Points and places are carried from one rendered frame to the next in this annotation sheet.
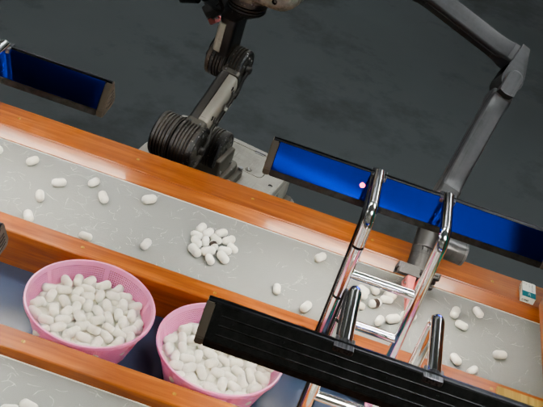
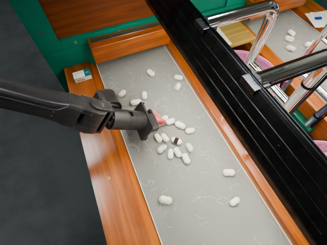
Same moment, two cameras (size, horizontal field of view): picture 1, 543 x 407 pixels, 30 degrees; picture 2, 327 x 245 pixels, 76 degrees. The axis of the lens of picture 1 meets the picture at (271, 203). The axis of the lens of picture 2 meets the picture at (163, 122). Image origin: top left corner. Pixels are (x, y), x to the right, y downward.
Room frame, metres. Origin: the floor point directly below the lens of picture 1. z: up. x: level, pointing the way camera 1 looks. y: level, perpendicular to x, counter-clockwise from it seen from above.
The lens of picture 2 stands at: (2.03, -0.06, 1.34)
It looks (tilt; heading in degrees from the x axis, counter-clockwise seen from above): 59 degrees down; 246
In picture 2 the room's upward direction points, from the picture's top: straight up
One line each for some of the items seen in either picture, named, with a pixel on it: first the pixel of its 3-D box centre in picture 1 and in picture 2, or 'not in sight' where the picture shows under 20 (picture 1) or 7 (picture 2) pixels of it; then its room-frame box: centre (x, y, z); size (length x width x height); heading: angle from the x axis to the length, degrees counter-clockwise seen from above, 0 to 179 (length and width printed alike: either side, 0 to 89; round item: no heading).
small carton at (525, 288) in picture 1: (527, 292); (82, 75); (2.08, -0.67, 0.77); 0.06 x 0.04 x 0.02; 179
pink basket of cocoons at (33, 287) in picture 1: (86, 318); not in sight; (1.55, 0.28, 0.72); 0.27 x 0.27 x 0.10
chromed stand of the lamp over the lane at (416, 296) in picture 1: (376, 284); (232, 107); (1.74, -0.26, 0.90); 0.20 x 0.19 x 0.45; 89
